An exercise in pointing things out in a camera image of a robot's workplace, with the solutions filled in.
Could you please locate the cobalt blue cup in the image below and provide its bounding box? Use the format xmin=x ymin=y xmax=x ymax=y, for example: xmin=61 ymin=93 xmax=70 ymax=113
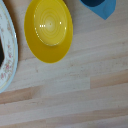
xmin=79 ymin=0 xmax=117 ymax=21

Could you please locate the floral rimmed white plate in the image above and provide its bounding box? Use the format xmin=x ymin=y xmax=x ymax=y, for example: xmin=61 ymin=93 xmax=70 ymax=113
xmin=0 ymin=0 xmax=20 ymax=94

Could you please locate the yellow plastic bowl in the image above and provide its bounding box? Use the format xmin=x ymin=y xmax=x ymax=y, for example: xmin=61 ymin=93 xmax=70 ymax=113
xmin=23 ymin=0 xmax=74 ymax=64

